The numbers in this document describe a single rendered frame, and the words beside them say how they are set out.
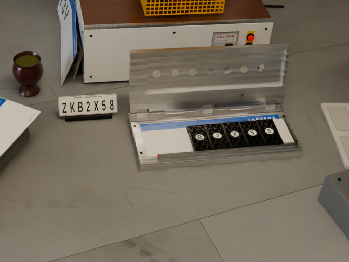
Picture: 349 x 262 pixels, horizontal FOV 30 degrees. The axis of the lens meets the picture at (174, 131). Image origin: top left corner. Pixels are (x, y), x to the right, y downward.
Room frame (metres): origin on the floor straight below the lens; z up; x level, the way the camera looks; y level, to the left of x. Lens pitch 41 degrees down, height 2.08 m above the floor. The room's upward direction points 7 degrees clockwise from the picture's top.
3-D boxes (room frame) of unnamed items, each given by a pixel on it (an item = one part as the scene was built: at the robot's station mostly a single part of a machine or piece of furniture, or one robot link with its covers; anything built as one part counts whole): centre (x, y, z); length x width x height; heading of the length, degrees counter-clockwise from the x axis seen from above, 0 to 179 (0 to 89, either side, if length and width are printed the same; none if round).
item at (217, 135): (1.31, -0.12, 0.93); 0.10 x 0.05 x 0.01; 16
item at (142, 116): (1.33, -0.11, 0.92); 0.44 x 0.21 x 0.04; 106
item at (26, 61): (1.44, 0.42, 0.96); 0.09 x 0.09 x 0.11
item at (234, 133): (1.32, -0.16, 0.93); 0.10 x 0.05 x 0.01; 16
